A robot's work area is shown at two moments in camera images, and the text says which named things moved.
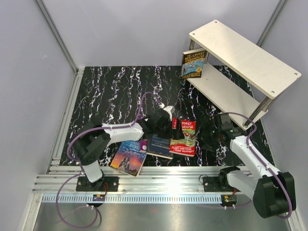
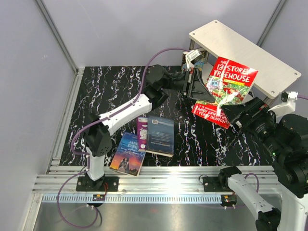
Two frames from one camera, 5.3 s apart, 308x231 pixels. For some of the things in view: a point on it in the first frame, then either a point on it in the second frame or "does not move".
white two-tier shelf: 239,78 does not move
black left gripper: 169,134 -> 198,89
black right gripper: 210,146 -> 256,108
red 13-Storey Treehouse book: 185,146 -> 229,83
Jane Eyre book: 128,159 does not move
